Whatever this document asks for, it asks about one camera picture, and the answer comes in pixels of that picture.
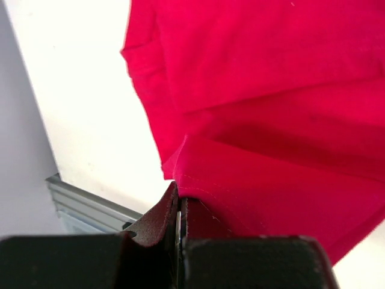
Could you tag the crimson pink t shirt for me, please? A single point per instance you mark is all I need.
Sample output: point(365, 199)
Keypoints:
point(271, 113)

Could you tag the aluminium mounting rail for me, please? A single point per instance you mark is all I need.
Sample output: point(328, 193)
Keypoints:
point(86, 213)

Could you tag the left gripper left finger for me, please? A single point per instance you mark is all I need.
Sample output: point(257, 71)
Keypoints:
point(140, 256)

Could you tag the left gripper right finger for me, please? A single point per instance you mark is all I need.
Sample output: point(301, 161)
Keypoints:
point(212, 256)

